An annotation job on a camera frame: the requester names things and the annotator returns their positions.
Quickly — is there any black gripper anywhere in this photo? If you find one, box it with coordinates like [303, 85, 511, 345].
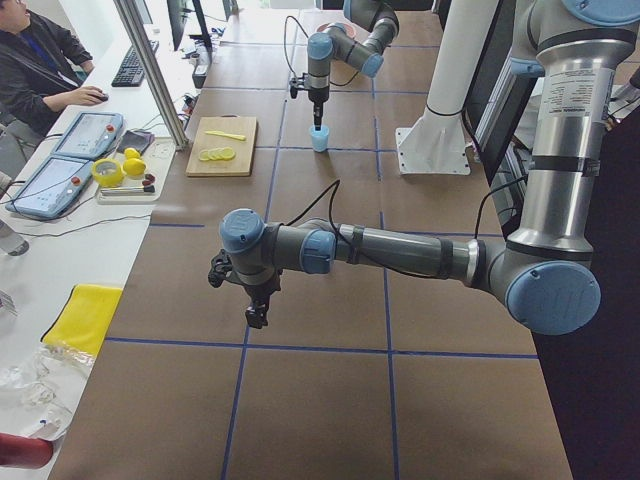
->
[308, 87, 328, 131]
[239, 272, 280, 329]

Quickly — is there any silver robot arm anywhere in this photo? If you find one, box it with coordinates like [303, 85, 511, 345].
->
[301, 0, 400, 131]
[208, 1, 639, 335]

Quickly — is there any light blue cup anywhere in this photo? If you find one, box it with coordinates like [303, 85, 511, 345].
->
[309, 125, 330, 153]

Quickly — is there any pink bowl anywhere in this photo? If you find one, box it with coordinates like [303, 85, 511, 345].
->
[317, 22, 356, 39]

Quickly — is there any yellow plastic knife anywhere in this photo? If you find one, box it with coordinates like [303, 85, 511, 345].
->
[204, 130, 247, 141]

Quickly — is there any wooden cutting board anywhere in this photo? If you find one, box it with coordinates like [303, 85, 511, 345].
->
[185, 116, 257, 177]

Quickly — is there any lemon slices row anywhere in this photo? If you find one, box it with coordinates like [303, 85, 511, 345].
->
[198, 147, 236, 162]

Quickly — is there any yellow cloth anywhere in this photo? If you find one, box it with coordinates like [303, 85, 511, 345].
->
[41, 284, 123, 357]

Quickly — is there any white tray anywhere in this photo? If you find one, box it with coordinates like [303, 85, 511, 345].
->
[95, 173, 160, 205]

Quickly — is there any dark phone stack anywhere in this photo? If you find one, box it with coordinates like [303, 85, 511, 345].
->
[116, 130, 155, 154]

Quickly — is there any black keyboard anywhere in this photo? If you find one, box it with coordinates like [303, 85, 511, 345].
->
[111, 46, 145, 88]

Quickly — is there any whole yellow lemon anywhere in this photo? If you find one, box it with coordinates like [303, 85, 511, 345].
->
[124, 147, 141, 159]

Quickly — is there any yellow tape roll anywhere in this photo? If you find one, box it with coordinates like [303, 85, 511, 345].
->
[91, 158, 125, 188]

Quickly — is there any clear plastic wrap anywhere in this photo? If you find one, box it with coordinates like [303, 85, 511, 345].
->
[1, 345, 95, 441]

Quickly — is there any upper teach pendant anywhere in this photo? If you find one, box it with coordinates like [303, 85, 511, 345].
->
[53, 112, 124, 160]

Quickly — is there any teach pendant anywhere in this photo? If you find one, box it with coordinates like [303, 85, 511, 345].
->
[5, 154, 93, 220]
[53, 112, 124, 160]

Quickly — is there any lower teach pendant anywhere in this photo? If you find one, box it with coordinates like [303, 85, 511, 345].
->
[5, 154, 93, 220]

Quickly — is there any red bottle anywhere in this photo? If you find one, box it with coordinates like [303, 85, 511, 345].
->
[0, 433, 54, 469]

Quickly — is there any seated person in black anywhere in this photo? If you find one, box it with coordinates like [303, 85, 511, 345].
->
[1, 1, 107, 136]

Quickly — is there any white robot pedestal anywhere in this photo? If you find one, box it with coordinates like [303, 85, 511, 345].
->
[396, 0, 499, 175]

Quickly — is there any aluminium frame post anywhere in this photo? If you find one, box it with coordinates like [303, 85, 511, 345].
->
[114, 0, 189, 151]

